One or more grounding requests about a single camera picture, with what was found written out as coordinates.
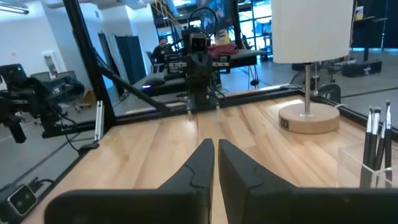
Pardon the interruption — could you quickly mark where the person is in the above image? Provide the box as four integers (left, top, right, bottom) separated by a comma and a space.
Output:
151, 37, 170, 74

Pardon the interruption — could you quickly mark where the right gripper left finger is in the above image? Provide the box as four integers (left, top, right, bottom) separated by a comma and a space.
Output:
45, 139, 215, 224

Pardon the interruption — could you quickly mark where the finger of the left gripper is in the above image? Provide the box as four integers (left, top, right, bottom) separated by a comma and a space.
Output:
199, 54, 214, 94
186, 54, 200, 94

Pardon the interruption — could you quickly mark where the black case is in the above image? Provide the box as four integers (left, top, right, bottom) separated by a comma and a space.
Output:
341, 60, 382, 78

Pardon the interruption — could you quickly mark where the silver aluminium bar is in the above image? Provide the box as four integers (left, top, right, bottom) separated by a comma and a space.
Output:
94, 100, 105, 142

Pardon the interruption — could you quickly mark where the black machine with green light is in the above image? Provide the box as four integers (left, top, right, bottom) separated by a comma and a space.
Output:
0, 63, 85, 144

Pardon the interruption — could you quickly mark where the white shade wooden base lamp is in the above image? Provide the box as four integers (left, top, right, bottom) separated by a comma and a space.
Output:
271, 0, 354, 135

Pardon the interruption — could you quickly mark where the clear acrylic brush organizer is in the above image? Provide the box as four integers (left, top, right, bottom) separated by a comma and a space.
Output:
336, 141, 398, 189

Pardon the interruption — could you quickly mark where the yellow and white bag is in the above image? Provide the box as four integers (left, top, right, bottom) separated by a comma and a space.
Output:
214, 28, 231, 46

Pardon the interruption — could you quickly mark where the black metal table frame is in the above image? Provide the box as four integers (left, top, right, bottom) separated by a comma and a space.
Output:
42, 0, 398, 156

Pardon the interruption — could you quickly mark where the computer monitor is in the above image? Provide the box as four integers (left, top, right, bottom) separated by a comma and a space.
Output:
206, 0, 244, 47

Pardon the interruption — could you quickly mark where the black shelf unit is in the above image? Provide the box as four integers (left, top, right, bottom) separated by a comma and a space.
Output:
351, 0, 398, 50

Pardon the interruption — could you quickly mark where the dark grey side desk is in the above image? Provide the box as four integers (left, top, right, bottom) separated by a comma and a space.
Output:
141, 49, 265, 97

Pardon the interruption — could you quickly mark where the red-tipped thin makeup brush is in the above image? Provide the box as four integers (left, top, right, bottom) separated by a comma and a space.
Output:
360, 105, 374, 189

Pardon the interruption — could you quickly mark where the table-level camera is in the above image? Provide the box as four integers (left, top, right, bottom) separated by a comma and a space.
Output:
0, 183, 39, 223

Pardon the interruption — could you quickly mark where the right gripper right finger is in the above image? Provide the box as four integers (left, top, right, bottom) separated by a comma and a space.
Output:
219, 139, 398, 224

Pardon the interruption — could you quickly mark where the pink cloth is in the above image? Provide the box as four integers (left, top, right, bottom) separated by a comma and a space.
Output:
207, 42, 239, 58

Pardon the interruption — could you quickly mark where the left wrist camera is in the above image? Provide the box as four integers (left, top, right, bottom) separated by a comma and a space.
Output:
188, 30, 209, 54

